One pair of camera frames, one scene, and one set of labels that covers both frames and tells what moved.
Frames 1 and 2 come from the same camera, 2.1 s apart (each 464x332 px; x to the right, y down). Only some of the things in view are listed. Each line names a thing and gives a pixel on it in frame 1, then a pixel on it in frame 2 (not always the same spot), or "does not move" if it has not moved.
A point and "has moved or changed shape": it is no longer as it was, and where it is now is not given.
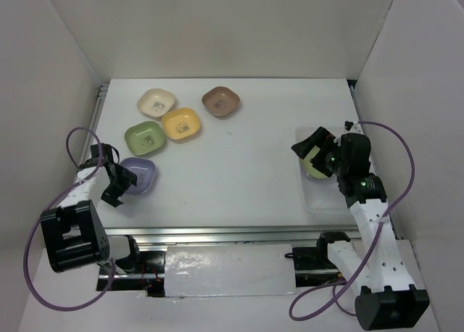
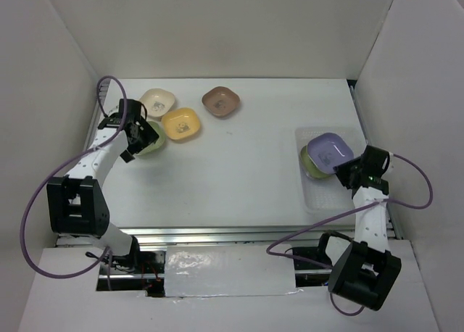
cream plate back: x=156 y=102 does not move
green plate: x=308 y=166 does not move
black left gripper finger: x=113 y=191 → x=127 y=156
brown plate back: x=220 y=101 does not move
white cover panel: x=233 y=270 does not move
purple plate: x=144 y=169 has moved or changed shape
